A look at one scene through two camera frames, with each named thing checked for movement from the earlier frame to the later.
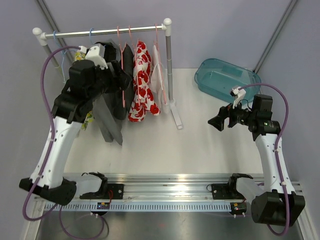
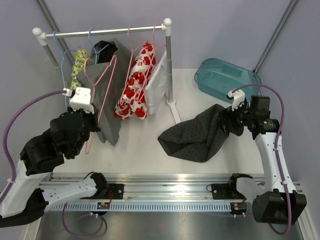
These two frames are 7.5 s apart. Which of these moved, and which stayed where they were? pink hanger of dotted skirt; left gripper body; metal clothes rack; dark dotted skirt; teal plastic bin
Moved: pink hanger of dotted skirt; left gripper body; dark dotted skirt
Stayed: teal plastic bin; metal clothes rack
